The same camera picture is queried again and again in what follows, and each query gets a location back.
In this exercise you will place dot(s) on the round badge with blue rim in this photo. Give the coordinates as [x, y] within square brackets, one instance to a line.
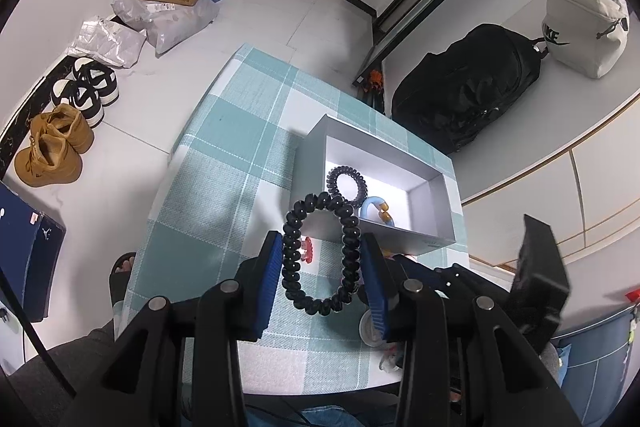
[370, 329]

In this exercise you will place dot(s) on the clear plastic hair clip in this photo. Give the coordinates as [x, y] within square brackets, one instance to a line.
[390, 363]

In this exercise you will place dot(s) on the teal checked tablecloth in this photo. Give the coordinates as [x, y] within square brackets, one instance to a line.
[235, 132]

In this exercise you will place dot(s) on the person's foot in black slipper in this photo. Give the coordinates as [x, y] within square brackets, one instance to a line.
[121, 274]

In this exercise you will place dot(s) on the black backpack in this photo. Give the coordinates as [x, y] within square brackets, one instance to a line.
[465, 92]

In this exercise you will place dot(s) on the dark blue shoe box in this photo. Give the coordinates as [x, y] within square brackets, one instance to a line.
[25, 252]

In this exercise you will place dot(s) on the white plastic parcel bag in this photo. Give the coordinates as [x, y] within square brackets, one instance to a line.
[175, 19]

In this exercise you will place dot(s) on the white shoulder bag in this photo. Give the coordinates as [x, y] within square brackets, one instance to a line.
[580, 37]

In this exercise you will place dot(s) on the black and white sneaker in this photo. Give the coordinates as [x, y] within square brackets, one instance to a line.
[75, 99]
[92, 74]

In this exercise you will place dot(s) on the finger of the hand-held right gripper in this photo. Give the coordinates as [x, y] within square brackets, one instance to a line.
[420, 268]
[475, 284]

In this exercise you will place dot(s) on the tan boot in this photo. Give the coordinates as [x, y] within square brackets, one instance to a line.
[67, 127]
[47, 162]

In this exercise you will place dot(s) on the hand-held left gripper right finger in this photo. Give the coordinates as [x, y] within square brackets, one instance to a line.
[375, 287]

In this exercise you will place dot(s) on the silver plastic parcel bag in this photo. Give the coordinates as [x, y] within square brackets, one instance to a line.
[107, 42]

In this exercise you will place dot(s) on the person's leg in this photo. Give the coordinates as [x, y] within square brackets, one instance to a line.
[50, 372]

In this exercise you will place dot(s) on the orange and black object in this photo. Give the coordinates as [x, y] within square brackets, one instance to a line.
[374, 79]

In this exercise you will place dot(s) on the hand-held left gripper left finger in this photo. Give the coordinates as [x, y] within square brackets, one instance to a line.
[265, 287]

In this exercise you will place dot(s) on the blue cloth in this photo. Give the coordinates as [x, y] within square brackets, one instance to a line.
[600, 357]

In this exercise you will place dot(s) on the red hair clip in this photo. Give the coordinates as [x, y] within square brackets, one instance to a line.
[306, 252]

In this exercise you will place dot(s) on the grey cardboard box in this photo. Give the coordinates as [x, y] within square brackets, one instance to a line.
[390, 167]

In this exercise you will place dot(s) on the white cabinet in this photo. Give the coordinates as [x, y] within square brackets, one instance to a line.
[550, 207]

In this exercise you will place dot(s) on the blue hair clip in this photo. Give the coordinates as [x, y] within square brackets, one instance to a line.
[367, 207]

